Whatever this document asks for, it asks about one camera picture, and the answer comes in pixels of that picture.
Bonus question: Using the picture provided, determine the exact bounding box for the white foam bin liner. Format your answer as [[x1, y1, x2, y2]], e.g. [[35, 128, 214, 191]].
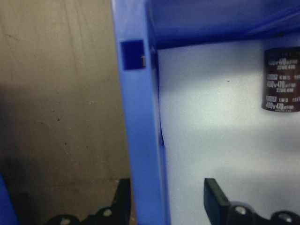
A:
[[157, 38, 300, 225]]

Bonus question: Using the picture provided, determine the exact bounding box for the brown cylindrical capacitor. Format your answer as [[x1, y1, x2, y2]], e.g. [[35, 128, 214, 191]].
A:
[[261, 46, 300, 113]]

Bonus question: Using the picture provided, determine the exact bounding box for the blue plastic bin with capacitors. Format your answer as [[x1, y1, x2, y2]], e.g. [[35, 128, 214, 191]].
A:
[[112, 0, 300, 225]]

